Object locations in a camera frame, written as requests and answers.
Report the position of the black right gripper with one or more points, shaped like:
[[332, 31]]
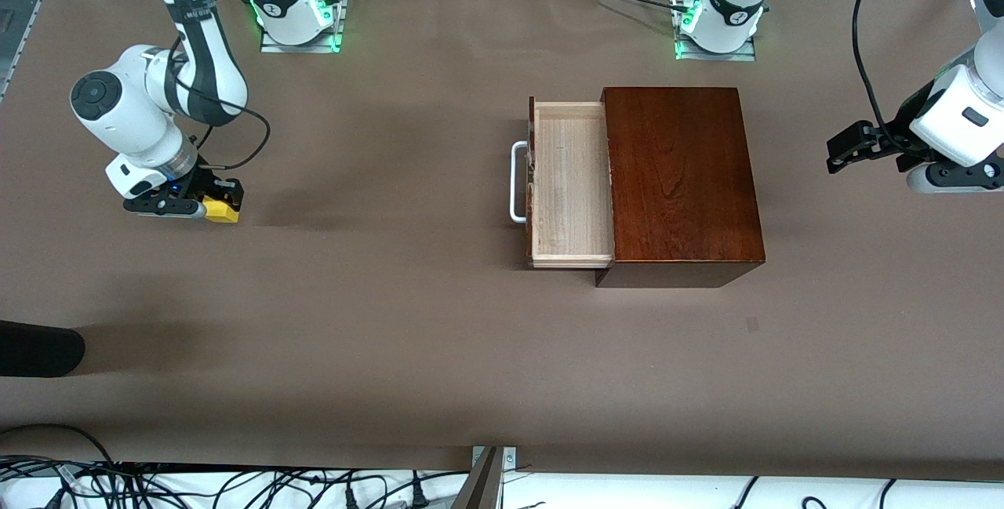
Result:
[[205, 183]]

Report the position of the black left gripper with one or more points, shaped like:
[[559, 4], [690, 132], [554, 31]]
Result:
[[896, 137]]

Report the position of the yellow block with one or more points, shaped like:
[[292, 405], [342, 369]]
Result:
[[223, 213]]

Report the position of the light wood drawer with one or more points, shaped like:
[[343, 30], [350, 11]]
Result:
[[569, 179]]

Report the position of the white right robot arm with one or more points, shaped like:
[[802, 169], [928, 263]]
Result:
[[125, 101]]

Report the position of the dark brown wooden cabinet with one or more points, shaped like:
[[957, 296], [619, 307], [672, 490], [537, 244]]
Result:
[[682, 179]]

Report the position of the brown paper table cover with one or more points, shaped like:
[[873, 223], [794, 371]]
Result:
[[392, 297]]

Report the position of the black ribbed cylinder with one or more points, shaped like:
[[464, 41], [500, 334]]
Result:
[[39, 348]]

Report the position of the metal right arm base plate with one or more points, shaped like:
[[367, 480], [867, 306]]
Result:
[[302, 49]]

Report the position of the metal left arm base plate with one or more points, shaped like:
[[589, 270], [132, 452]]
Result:
[[718, 56]]

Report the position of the white metal bracket plate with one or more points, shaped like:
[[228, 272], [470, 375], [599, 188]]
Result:
[[510, 458]]

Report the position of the grey metal post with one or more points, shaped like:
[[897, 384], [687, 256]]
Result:
[[482, 485]]

